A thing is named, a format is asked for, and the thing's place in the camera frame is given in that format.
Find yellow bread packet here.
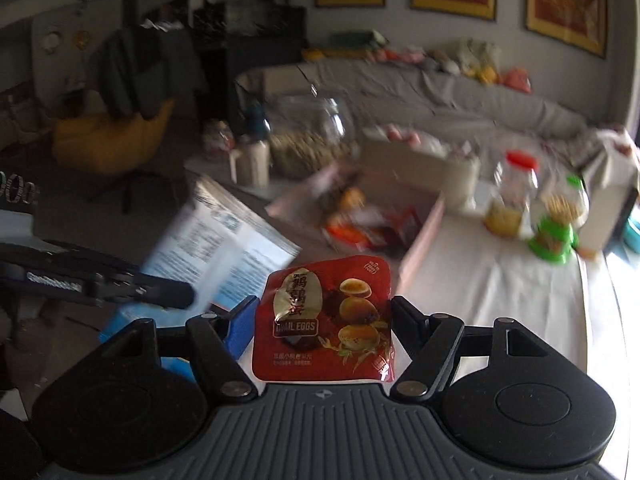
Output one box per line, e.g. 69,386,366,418
337,187,366,213

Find printed blanket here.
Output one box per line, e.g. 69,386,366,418
580,127,640,181

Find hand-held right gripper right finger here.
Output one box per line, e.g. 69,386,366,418
390,295,566,403

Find glass jar of peanuts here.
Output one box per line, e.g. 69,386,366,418
267,85,358,178

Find white mug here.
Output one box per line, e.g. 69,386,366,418
229,137,271,188

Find pink cardboard box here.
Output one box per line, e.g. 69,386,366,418
265,160,446,286

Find dark red egg packet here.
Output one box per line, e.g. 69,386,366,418
250,255,396,383

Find blue basin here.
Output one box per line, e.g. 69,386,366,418
622,210,640,256

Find dark clothes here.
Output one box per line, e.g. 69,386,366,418
95,22,206,121

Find grey covered sofa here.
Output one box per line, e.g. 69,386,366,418
235,55,640,256

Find clear plastic jar red lid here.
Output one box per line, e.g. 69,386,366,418
484,151,540,238

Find pink plush toy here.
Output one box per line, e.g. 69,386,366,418
375,47,426,64

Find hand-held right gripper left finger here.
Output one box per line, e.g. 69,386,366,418
102,295,261,403

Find grey side table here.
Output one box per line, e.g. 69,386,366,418
182,152,301,206

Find orange piggy toy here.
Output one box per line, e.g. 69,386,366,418
502,67,532,93

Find small glass jar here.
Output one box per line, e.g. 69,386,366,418
202,120,236,161

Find grey oval tub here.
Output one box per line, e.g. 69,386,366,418
360,127,481,211

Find green plush toy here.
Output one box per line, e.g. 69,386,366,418
330,32,388,49

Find yellow chair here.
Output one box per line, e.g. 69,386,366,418
52,100,176,211

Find beige tablecloth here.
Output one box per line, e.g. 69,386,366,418
240,180,588,386

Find teal bottle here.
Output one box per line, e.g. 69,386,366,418
242,100,271,141

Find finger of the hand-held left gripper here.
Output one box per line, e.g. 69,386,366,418
97,270,196,311
30,242,143,278

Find large red clear-window packet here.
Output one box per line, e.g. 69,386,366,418
372,207,422,248

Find green candy dispenser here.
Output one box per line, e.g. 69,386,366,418
527,175,591,266

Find orange-red snack packet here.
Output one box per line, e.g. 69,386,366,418
325,225,381,252

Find dark cabinet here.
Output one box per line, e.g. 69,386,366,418
192,0,308,126

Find large blue snack packet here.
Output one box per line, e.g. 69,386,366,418
97,174,303,378

